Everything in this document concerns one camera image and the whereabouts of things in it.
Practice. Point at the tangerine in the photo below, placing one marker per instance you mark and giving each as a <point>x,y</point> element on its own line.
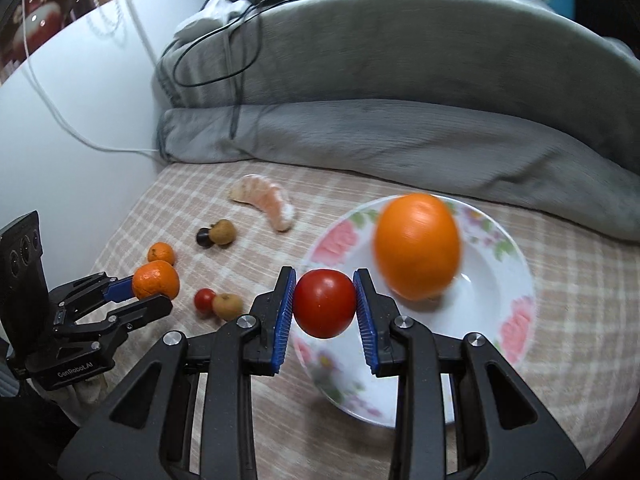
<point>161,253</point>
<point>156,280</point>

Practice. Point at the large orange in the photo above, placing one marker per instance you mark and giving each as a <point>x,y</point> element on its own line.
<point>417,247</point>

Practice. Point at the red cherry tomato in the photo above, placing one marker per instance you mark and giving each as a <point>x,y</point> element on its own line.
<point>204,300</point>

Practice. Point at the small brown fruit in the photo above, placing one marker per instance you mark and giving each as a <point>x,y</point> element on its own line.
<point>227,306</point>
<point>222,231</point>

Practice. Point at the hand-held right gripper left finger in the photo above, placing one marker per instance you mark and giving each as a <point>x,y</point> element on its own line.
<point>285,310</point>

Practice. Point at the white floral plate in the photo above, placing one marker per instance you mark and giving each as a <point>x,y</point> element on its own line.
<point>480,300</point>

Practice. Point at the grey blanket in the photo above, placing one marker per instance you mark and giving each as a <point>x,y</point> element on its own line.
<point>400,85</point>

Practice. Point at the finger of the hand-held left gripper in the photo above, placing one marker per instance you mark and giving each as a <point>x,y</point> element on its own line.
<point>145,308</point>
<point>120,287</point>

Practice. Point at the small dark round fruit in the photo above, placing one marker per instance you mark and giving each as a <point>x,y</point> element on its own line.
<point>202,237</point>

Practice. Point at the white charger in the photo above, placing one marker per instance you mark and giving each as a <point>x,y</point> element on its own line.
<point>210,12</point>

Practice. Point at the wall poster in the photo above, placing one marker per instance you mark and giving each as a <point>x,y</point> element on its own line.
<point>35,15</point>

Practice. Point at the peeled tangerine segments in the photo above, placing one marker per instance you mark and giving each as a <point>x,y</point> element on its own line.
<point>267,200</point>

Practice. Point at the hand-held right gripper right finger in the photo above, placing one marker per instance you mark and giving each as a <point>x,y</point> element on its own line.
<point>364,320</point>

